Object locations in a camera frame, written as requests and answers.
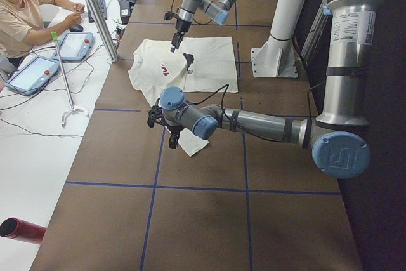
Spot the person in beige shirt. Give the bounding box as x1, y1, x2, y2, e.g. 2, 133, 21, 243
1, 0, 84, 69

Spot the black computer mouse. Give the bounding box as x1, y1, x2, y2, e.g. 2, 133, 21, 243
69, 24, 84, 32

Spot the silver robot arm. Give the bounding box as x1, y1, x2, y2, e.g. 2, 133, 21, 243
164, 0, 237, 53
148, 0, 384, 179

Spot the blue teach pendant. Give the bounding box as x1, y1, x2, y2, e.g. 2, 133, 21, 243
5, 56, 60, 95
57, 32, 94, 62

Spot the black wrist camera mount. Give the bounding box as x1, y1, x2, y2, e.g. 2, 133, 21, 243
164, 11, 178, 21
147, 98, 166, 128

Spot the red cylinder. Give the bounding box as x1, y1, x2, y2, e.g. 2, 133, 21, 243
1, 217, 46, 244

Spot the black keyboard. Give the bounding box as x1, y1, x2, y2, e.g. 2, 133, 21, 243
88, 0, 108, 23

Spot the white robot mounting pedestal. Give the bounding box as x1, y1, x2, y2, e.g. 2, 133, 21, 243
251, 0, 305, 78

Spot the near blue teach pendant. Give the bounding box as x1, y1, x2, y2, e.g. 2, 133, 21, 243
5, 56, 60, 95

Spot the far blue teach pendant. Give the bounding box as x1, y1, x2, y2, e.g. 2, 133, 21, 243
57, 32, 94, 62

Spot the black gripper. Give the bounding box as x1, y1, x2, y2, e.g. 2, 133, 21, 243
170, 19, 190, 53
166, 123, 183, 149

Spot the cream long-sleeve cat shirt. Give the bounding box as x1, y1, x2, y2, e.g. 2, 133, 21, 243
128, 36, 239, 158

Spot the aluminium frame post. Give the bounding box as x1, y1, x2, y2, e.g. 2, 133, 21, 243
86, 0, 119, 63

